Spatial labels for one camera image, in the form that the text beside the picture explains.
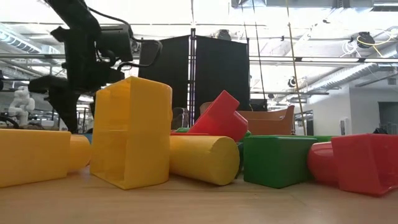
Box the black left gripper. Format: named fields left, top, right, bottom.
left=27, top=25, right=125, bottom=133

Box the long green four-stud block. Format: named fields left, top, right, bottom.
left=175, top=126, right=252, bottom=138

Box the large red block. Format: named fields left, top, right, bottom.
left=187, top=90, right=249, bottom=143

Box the green wedge block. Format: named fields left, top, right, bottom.
left=243, top=136, right=318, bottom=189

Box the red stud block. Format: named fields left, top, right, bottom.
left=307, top=133, right=398, bottom=197

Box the yellow stud block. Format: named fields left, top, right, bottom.
left=0, top=128, right=93, bottom=189

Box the yellow hollow block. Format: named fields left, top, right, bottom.
left=90, top=75, right=174, bottom=190

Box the clear plastic bin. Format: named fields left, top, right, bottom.
left=172, top=107, right=190, bottom=130

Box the flat red block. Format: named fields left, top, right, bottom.
left=170, top=131, right=210, bottom=137

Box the yellow cylinder block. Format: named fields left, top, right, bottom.
left=169, top=135, right=241, bottom=187

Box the black partition screen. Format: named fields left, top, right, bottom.
left=138, top=28, right=251, bottom=130

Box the orange plastic bin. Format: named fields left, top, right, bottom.
left=200, top=101, right=295, bottom=136

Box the grey horizontal beam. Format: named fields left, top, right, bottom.
left=0, top=52, right=398, bottom=63

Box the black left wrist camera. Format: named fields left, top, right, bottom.
left=98, top=26, right=135, bottom=62

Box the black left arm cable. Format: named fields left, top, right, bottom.
left=86, top=6, right=163, bottom=69

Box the black hanging cable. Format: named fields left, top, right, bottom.
left=251, top=0, right=268, bottom=100

